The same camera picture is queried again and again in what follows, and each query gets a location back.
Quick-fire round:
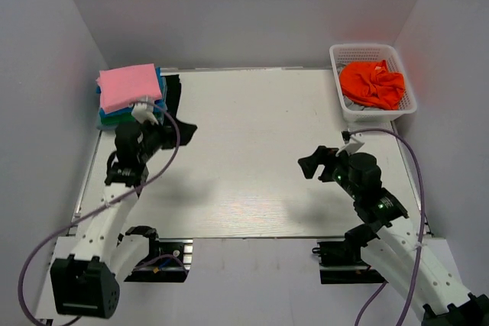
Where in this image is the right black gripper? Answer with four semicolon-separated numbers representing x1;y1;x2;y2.
298;146;361;199

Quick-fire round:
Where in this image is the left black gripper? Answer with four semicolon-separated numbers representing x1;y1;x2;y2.
138;112;197;164

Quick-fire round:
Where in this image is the pink t shirt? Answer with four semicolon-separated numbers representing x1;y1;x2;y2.
95;63;164;115

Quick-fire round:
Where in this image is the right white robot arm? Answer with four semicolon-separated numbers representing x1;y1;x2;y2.
298;146;488;325

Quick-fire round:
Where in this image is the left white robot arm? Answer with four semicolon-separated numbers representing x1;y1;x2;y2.
50;116;197;320

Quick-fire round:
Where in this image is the black folded t shirt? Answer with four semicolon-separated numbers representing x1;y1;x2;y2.
164;74;182;118

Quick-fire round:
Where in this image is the grey t shirt in basket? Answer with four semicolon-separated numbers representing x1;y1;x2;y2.
335;63;380;111

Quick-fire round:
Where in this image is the green folded t shirt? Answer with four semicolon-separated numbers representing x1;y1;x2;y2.
97;113;135;126

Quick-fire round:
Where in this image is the orange t shirt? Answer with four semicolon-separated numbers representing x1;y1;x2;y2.
338;60;406;111

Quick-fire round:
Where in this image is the light blue folded t shirt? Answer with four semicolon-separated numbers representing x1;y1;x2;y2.
96;124;117;131

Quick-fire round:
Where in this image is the white plastic basket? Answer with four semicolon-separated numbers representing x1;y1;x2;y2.
329;44;417;123

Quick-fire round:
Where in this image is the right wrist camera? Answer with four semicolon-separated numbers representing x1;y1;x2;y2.
335;131;364;157

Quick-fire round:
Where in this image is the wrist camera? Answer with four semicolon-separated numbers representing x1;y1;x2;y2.
131;98;159;124
335;131;364;157

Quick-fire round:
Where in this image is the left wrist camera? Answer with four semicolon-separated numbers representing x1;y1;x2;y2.
131;98;159;124

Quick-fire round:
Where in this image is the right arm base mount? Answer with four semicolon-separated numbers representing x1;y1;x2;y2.
312;240;384;285

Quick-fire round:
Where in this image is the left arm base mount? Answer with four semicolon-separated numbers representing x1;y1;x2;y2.
125;238;193;284

